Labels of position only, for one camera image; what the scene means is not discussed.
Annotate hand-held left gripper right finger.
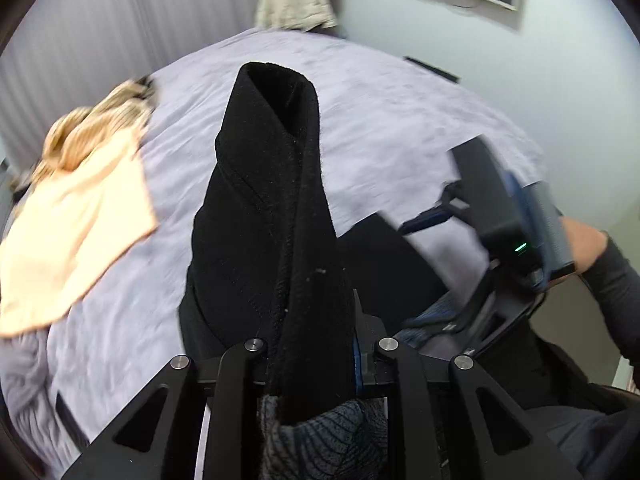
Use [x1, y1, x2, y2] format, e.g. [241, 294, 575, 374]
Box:
[352, 290, 583, 480]

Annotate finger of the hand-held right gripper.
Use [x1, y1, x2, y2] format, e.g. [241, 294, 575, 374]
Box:
[400, 186, 472, 235]

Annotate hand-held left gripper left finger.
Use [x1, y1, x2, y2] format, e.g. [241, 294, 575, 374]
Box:
[62, 339, 273, 480]

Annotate black pants with grey lining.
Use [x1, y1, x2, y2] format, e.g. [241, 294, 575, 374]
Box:
[179, 61, 501, 480]

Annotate person's right forearm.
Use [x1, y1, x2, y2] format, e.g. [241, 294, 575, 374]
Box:
[560, 217, 640, 362]

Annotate grey fleece blanket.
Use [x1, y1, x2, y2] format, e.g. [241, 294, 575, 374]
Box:
[0, 330, 92, 467]

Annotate peach fleece towel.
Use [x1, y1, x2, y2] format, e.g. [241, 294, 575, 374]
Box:
[0, 130, 161, 338]

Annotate person's dark clothed body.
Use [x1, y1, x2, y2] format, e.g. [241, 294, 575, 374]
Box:
[520, 332, 640, 480]

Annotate cream puffer jacket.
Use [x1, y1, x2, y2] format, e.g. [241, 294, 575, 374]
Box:
[254, 0, 342, 32]

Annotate orange striped garment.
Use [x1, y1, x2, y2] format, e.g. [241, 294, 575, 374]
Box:
[20, 76, 161, 186]

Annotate grey pleated curtain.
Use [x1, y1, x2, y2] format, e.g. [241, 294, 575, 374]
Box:
[0, 0, 283, 161]

